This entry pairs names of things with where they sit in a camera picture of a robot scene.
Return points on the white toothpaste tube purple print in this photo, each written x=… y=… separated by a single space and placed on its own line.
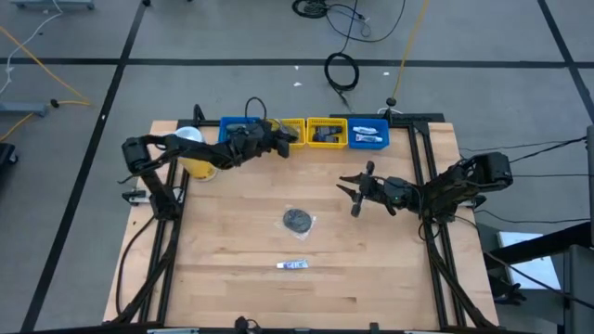
x=292 y=265

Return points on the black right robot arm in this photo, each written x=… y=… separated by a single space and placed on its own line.
x=464 y=183

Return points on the grey furniture base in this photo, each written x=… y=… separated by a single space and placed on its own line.
x=51 y=3
x=23 y=109

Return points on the white box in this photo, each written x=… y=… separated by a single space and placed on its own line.
x=533 y=273

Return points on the yellow white wipes canister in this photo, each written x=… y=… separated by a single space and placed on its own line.
x=199 y=169

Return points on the dark grey toiletry tube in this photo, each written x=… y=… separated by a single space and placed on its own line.
x=234 y=126

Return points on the blue plastic basket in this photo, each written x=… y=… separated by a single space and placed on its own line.
x=352 y=145
x=223 y=137

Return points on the black desk bar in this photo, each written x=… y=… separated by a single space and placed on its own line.
x=538 y=243

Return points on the bagged round dark toiletry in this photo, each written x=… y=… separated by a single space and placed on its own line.
x=297 y=221

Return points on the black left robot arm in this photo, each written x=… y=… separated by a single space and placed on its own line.
x=204 y=150

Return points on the grey cabinet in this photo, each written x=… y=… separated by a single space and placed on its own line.
x=580 y=287

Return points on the black caster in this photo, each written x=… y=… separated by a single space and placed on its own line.
x=7 y=153

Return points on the black stand foot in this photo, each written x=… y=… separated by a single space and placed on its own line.
x=391 y=101

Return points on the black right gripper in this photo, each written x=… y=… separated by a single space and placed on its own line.
x=376 y=190

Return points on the yellow plastic basket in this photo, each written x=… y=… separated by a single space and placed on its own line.
x=311 y=145
x=300 y=127

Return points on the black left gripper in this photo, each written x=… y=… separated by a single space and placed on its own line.
x=255 y=139

